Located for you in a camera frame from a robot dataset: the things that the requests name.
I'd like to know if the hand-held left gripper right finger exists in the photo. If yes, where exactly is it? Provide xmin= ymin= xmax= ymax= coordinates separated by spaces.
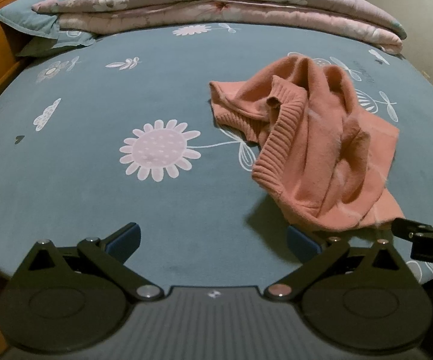
xmin=263 ymin=226 xmax=423 ymax=302

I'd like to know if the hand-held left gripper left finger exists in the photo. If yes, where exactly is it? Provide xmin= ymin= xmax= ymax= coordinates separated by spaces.
xmin=14 ymin=222 xmax=164 ymax=302

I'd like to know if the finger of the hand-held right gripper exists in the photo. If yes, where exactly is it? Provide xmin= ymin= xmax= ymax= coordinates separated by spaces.
xmin=391 ymin=217 xmax=433 ymax=241

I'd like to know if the pink knitted sweater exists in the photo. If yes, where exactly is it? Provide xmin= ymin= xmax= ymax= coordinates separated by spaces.
xmin=209 ymin=54 xmax=401 ymax=232

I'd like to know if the folded pink floral quilt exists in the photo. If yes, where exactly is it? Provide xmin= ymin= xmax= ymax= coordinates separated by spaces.
xmin=32 ymin=0 xmax=407 ymax=55

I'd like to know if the blue pillow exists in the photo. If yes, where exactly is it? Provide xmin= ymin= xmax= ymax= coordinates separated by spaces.
xmin=0 ymin=0 xmax=72 ymax=41

